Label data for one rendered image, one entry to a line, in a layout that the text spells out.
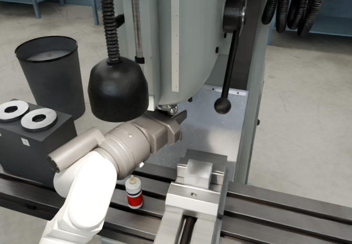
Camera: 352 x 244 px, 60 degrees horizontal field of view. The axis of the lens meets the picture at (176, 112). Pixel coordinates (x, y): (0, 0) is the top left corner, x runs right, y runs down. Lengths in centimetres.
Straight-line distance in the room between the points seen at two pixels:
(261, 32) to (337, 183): 166
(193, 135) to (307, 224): 44
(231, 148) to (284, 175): 132
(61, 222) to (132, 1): 33
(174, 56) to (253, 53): 51
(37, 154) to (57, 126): 9
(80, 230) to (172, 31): 33
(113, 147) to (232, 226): 42
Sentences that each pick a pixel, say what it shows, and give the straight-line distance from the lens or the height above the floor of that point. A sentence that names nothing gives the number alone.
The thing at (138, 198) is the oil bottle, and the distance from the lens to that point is 83.
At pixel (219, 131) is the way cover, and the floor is 97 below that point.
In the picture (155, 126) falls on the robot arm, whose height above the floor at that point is 126.
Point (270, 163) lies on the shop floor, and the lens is 239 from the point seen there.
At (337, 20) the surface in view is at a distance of 473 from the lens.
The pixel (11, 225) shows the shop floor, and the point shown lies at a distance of 219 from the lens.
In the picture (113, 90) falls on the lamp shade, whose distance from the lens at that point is 34.
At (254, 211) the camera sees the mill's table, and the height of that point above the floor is 95.
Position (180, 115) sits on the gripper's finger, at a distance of 65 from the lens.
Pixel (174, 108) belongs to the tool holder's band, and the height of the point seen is 127.
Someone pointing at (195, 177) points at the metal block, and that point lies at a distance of 74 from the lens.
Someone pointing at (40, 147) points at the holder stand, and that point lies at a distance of 85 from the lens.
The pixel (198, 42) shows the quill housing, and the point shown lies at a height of 145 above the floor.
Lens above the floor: 164
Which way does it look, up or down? 36 degrees down
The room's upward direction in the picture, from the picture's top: straight up
